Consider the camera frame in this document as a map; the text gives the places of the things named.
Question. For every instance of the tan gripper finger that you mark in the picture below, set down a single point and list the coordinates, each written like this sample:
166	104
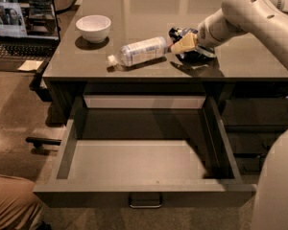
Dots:
188	43

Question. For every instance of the blue chip bag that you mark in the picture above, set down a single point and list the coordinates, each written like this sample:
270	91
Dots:
177	34

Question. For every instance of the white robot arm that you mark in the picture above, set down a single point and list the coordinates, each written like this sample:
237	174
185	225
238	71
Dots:
269	24

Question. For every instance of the open grey top drawer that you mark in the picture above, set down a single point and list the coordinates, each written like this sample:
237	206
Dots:
107	154

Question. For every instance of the clear plastic water bottle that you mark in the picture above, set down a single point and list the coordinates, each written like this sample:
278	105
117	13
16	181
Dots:
139	52

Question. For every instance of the white ceramic bowl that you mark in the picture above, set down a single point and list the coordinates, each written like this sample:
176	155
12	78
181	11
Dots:
94	28

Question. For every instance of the white paper note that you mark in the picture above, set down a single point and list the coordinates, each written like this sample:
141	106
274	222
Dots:
30	65

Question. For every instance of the open black laptop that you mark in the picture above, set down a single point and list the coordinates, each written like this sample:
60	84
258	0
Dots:
28	31

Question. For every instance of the black chair leg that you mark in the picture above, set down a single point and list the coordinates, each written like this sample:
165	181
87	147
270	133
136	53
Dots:
38	143

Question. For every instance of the person's leg in tan trousers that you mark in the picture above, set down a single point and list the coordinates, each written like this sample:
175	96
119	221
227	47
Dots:
20	208

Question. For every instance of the metal drawer handle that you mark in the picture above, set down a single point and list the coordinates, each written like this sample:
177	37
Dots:
145	201

